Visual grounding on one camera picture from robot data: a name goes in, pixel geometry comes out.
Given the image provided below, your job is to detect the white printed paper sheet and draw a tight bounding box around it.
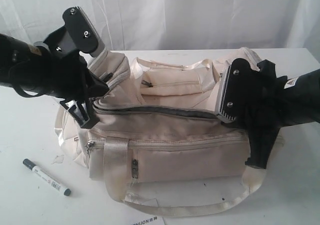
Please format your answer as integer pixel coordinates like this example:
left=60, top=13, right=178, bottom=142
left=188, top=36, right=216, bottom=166
left=124, top=211, right=166, bottom=225

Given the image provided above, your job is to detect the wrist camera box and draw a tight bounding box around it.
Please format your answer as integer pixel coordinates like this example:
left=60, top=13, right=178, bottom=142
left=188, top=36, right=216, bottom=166
left=214, top=58, right=262, bottom=123
left=62, top=6, right=105, bottom=58

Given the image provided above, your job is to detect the white marker with black cap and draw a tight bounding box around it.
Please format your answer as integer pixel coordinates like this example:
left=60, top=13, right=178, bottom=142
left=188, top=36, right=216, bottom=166
left=22, top=158, right=72, bottom=197

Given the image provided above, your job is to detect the white backdrop curtain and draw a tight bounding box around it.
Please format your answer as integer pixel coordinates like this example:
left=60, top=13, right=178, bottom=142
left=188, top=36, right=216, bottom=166
left=0, top=0, right=320, bottom=54

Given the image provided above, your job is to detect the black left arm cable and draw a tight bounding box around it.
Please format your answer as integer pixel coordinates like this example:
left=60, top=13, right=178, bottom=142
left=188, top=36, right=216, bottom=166
left=9, top=82, right=56, bottom=100

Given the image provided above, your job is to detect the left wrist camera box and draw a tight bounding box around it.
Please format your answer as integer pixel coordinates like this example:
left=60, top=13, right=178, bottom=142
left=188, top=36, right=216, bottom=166
left=62, top=6, right=105, bottom=58

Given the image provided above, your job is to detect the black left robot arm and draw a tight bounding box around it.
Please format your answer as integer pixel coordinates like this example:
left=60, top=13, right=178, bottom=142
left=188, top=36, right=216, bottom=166
left=0, top=26, right=109, bottom=129

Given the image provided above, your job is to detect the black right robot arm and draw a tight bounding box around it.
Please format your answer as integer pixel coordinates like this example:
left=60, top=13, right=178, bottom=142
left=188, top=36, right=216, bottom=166
left=233, top=59, right=320, bottom=169

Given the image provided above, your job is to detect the cream fabric duffel bag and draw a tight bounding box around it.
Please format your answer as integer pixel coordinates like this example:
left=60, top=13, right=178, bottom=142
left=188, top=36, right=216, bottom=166
left=54, top=47, right=267, bottom=217

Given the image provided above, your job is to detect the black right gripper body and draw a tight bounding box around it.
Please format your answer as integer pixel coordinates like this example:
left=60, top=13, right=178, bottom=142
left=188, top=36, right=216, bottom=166
left=232, top=59, right=287, bottom=131

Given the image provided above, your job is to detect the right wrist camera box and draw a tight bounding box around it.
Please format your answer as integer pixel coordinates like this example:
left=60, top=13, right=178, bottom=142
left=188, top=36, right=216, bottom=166
left=214, top=58, right=262, bottom=123

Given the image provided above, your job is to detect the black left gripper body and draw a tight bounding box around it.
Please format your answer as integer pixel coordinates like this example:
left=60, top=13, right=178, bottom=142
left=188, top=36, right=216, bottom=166
left=27, top=26, right=96, bottom=103

